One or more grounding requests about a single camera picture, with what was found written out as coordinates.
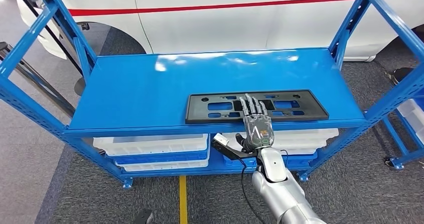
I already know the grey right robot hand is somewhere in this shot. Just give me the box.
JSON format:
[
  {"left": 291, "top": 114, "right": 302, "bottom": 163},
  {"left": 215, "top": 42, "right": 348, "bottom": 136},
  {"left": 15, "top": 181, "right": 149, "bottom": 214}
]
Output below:
[{"left": 235, "top": 93, "right": 276, "bottom": 154}]

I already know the white car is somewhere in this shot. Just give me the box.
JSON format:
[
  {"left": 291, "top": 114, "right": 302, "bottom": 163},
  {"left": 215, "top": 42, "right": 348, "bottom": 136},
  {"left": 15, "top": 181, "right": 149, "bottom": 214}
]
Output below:
[{"left": 14, "top": 0, "right": 424, "bottom": 62}]

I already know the black plastic frame part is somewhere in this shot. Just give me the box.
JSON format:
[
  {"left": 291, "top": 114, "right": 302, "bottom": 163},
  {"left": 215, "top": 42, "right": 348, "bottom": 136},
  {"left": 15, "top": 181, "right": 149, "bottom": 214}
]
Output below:
[{"left": 184, "top": 89, "right": 330, "bottom": 125}]

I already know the blue metal shelf rack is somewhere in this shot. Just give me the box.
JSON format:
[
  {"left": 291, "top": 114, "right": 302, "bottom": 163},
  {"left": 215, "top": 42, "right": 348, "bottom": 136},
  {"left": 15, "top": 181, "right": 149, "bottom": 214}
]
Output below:
[{"left": 0, "top": 0, "right": 424, "bottom": 189}]

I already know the black robot foot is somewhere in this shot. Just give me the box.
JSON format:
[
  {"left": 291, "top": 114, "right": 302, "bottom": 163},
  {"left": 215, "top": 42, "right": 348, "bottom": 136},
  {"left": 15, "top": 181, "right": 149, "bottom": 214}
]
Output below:
[{"left": 133, "top": 209, "right": 154, "bottom": 224}]

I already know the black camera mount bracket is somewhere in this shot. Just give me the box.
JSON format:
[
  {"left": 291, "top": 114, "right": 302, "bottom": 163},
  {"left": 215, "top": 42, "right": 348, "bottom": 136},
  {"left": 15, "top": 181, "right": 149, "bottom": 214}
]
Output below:
[{"left": 211, "top": 139, "right": 259, "bottom": 161}]

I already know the blue rack on casters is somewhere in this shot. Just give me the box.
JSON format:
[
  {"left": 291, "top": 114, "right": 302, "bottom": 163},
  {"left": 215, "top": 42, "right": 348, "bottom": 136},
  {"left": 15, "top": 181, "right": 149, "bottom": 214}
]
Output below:
[{"left": 382, "top": 66, "right": 424, "bottom": 170}]

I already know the white plastic bin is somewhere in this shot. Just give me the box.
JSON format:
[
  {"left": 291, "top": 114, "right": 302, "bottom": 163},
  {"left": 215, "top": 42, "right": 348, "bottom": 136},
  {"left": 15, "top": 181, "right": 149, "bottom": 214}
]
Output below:
[{"left": 396, "top": 99, "right": 424, "bottom": 143}]

